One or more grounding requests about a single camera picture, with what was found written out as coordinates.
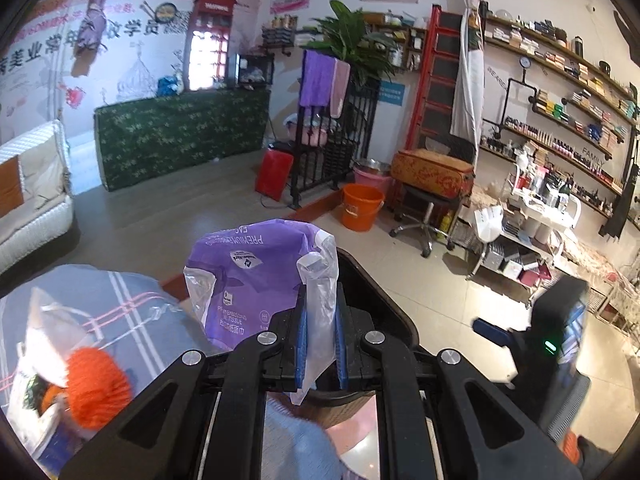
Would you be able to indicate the orange patterned cushion box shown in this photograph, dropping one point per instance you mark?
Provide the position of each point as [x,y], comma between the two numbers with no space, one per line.
[429,171]

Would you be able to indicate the purple towel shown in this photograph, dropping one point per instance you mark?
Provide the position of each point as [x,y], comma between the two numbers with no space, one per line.
[316,87]

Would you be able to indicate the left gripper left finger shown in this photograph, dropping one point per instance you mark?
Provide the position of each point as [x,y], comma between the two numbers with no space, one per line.
[203,417]

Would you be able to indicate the orange plastic bucket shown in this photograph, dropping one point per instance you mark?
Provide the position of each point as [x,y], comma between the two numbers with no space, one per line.
[361,205]

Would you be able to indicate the brown wicker trash bin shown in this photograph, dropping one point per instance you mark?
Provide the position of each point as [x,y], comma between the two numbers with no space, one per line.
[328,404]

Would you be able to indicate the black metal rack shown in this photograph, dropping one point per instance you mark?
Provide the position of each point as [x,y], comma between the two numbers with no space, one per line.
[325,148]

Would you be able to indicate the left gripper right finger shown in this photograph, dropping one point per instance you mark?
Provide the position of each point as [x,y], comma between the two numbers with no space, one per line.
[439,416]

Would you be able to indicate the red ladder shelf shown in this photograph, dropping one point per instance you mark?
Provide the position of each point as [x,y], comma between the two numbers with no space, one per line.
[432,109]

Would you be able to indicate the white wicker swing sofa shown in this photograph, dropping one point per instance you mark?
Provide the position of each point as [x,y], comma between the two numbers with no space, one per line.
[42,161]

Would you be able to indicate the grey striped tablecloth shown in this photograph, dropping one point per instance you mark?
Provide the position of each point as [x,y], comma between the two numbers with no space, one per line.
[128,315]

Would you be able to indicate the green patterned counter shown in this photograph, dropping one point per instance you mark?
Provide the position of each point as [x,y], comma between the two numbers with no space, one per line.
[145,139]

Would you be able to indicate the orange foam fruit net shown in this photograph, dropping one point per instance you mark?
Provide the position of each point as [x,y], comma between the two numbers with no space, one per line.
[97,388]

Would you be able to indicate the pink towel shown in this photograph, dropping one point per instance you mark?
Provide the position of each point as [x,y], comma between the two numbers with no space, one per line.
[340,81]

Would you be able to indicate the green potted plant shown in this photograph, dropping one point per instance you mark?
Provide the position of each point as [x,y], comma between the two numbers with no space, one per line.
[346,37]

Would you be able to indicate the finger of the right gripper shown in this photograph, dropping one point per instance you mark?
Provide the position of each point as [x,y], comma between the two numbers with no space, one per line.
[495,334]

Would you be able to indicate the pink plastic basin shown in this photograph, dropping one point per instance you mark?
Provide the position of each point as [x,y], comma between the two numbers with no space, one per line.
[373,173]

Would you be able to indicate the black swivel stool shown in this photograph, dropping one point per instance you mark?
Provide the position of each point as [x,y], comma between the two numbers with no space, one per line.
[416,211]

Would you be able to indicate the orange brown cushion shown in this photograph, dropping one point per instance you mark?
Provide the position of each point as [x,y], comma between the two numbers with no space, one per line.
[11,193]

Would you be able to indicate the red phone booth cabinet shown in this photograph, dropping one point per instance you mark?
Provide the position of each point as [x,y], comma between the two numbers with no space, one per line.
[206,54]

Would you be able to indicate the white utility cart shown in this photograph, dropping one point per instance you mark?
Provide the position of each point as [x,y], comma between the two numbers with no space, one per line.
[521,236]

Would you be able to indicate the purple plastic snack bag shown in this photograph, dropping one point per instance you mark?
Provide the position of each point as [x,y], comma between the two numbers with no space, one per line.
[239,279]

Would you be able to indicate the red bag on floor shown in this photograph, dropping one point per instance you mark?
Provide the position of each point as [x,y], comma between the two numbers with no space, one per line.
[273,174]

